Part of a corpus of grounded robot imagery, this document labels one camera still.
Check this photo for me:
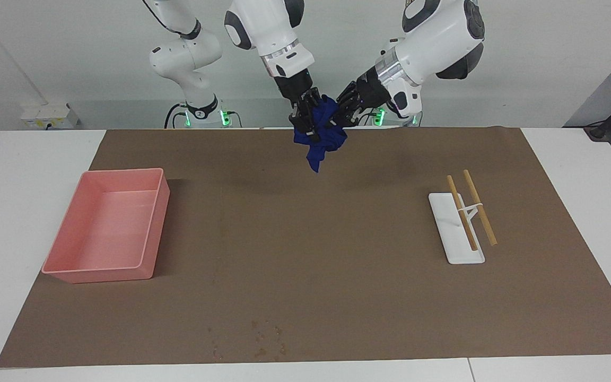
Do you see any wooden dowel rod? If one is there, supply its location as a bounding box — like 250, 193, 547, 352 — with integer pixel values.
463, 169, 498, 246
447, 175, 479, 252

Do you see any white power strip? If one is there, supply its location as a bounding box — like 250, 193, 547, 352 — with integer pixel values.
21, 103, 80, 129

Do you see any black right arm base cable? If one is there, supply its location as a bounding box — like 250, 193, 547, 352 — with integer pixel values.
165, 102, 185, 129

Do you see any white towel rack base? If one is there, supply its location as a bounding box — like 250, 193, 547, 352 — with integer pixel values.
428, 192, 486, 265

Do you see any blue towel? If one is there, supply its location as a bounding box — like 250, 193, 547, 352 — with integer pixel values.
292, 95, 347, 173

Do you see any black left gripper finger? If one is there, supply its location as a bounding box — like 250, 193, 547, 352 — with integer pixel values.
337, 105, 372, 127
336, 82, 362, 109

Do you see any pink plastic bin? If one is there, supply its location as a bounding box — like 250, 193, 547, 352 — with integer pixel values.
41, 168, 171, 284

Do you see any brown table mat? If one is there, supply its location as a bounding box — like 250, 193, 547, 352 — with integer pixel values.
0, 126, 611, 368

